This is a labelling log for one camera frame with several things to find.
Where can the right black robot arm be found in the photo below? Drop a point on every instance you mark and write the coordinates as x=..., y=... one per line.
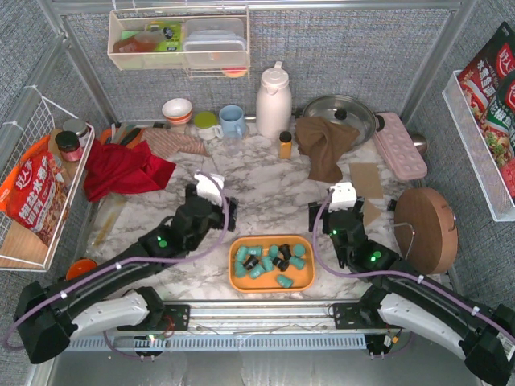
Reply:
x=482, y=336

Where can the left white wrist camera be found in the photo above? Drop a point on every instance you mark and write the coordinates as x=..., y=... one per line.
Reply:
x=208, y=185

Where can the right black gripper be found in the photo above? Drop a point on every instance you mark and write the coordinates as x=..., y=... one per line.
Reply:
x=314, y=211

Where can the orange cup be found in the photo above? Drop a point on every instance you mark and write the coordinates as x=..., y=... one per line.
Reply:
x=79, y=268

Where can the blue mug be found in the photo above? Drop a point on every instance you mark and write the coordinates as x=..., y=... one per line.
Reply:
x=232, y=121

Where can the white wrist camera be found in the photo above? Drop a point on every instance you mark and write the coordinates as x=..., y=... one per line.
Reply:
x=208, y=185
x=343, y=196

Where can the white wire wall basket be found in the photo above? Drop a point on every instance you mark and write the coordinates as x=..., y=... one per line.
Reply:
x=21, y=249

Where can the striped beige cloth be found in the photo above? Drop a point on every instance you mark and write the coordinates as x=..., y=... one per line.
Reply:
x=164, y=143

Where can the red cloth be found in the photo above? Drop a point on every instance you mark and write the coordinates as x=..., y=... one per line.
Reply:
x=112, y=168

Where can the black coffee capsule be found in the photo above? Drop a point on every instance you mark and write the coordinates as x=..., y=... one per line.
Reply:
x=251, y=262
x=284, y=249
x=281, y=264

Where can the round wooden board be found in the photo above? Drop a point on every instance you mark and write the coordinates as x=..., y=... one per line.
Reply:
x=425, y=230

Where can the green lid white cup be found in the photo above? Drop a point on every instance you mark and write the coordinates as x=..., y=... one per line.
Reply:
x=207, y=126

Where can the brown cloth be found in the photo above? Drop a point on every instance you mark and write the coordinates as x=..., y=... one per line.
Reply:
x=324, y=142

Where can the black small lid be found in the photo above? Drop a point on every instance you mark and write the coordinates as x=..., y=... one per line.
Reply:
x=392, y=205

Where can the white thermos jug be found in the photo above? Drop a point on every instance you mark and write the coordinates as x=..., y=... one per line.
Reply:
x=274, y=102

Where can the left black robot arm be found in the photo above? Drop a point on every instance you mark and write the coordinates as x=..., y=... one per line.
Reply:
x=49, y=318

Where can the silver lid glass jar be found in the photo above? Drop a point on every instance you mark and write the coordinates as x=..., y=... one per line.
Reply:
x=76, y=126

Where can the right white wall basket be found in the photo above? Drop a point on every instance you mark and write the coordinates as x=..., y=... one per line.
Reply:
x=495, y=193

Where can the white orange striped bowl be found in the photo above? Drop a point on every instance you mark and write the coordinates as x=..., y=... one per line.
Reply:
x=177, y=111

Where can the orange spice bottle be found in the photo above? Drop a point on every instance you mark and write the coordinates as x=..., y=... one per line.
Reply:
x=285, y=145

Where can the steel pot with lid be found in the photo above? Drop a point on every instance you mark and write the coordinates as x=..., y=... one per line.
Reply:
x=346, y=110

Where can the red snack bag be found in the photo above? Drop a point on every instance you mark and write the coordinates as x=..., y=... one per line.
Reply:
x=33, y=195

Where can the cream wall shelf basket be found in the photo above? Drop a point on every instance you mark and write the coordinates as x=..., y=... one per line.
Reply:
x=131, y=47

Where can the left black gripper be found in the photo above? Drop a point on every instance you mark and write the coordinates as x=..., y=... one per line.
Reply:
x=232, y=207

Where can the teal coffee capsule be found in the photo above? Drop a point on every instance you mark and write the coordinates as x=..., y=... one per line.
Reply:
x=241, y=253
x=299, y=250
x=267, y=264
x=273, y=251
x=284, y=281
x=256, y=272
x=297, y=262
x=256, y=251

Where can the clear plastic food container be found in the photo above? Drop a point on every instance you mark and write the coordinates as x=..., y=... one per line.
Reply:
x=215, y=43

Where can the red lid glass jar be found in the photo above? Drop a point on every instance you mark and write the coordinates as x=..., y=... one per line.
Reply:
x=69, y=146

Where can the pink egg tray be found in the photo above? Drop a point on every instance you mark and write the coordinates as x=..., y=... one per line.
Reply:
x=396, y=147

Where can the orange plastic tray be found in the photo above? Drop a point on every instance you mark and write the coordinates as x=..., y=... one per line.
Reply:
x=239, y=277

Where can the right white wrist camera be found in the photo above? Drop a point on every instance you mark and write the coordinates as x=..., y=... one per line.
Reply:
x=343, y=196

